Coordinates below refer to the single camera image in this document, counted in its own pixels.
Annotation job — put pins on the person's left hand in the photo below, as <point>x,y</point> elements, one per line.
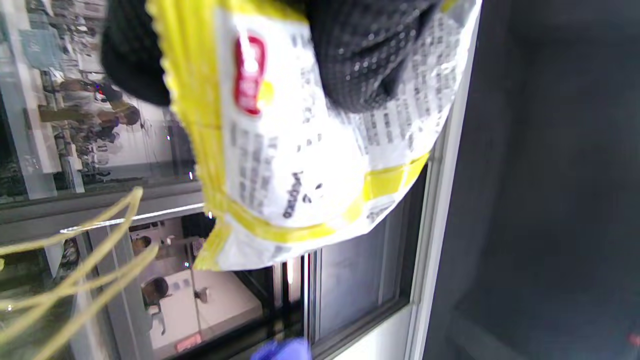
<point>365,55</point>

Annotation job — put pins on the yellow white chips bag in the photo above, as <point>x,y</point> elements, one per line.
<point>300,165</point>

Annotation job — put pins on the grey blue barcode scanner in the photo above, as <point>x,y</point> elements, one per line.
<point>282,350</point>

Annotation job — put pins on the brown paper bag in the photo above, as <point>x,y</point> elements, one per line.
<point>102,300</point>

